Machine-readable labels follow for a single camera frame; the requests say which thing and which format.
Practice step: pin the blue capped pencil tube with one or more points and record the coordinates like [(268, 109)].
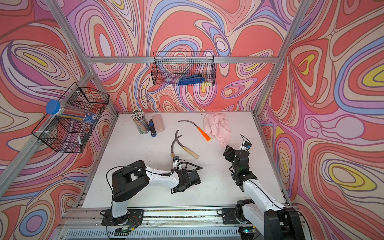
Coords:
[(57, 108)]

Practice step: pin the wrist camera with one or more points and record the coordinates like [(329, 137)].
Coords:
[(246, 144), (175, 161)]

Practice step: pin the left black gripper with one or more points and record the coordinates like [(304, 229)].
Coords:
[(185, 173)]

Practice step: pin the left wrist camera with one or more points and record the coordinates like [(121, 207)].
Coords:
[(175, 161)]

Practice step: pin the pink eraser block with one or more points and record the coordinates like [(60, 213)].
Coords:
[(158, 123)]

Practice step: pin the pencil cup on table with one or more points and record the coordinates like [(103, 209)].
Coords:
[(139, 118)]

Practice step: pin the left wire basket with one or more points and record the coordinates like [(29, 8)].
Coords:
[(66, 135)]

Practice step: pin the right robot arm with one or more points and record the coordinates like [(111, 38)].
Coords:
[(273, 220)]

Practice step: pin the blue tool in basket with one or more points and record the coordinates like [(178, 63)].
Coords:
[(192, 80)]

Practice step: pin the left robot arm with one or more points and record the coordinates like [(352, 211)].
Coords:
[(129, 180)]

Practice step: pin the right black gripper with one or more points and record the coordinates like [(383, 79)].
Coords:
[(229, 153)]

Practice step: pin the aluminium front rail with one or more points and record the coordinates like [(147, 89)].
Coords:
[(173, 223)]

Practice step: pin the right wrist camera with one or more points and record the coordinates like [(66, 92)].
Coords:
[(246, 144)]

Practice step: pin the wooden handled sickle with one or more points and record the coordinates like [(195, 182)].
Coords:
[(189, 151), (172, 146)]

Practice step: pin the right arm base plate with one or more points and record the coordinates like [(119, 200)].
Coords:
[(231, 214)]

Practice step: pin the blue black stapler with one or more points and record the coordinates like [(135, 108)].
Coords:
[(152, 128)]

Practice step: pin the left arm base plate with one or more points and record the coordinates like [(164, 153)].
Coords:
[(133, 218)]

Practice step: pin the pink terry rag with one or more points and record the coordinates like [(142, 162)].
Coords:
[(217, 125)]

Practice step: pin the back wire basket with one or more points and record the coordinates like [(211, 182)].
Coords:
[(169, 67)]

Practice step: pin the wire basket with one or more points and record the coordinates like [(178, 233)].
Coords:
[(66, 135), (169, 67)]

